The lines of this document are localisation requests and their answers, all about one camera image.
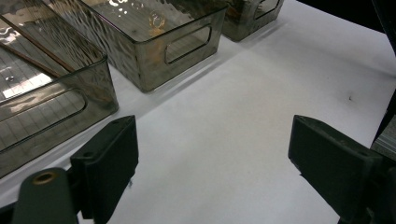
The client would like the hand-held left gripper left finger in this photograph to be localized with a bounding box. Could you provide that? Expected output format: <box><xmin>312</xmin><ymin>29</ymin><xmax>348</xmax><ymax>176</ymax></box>
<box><xmin>69</xmin><ymin>115</ymin><xmax>139</xmax><ymax>224</ymax></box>

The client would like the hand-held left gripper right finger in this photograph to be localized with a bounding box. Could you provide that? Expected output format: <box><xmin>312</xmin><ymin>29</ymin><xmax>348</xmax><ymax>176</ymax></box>
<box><xmin>288</xmin><ymin>114</ymin><xmax>384</xmax><ymax>223</ymax></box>

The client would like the smoky clear plastic bin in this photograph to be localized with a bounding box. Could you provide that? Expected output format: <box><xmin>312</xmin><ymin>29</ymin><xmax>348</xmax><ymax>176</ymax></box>
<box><xmin>43</xmin><ymin>0</ymin><xmax>228</xmax><ymax>93</ymax></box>
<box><xmin>0</xmin><ymin>0</ymin><xmax>120</xmax><ymax>180</ymax></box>
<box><xmin>221</xmin><ymin>0</ymin><xmax>285</xmax><ymax>43</ymax></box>

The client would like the dark wooden chopstick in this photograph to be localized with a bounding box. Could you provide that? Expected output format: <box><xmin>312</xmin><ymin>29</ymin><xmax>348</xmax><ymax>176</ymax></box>
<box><xmin>0</xmin><ymin>40</ymin><xmax>63</xmax><ymax>78</ymax></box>
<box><xmin>0</xmin><ymin>16</ymin><xmax>77</xmax><ymax>73</ymax></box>

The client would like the white table cover sheet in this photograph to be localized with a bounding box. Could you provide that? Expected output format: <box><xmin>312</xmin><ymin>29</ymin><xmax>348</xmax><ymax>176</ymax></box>
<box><xmin>0</xmin><ymin>0</ymin><xmax>396</xmax><ymax>224</ymax></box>

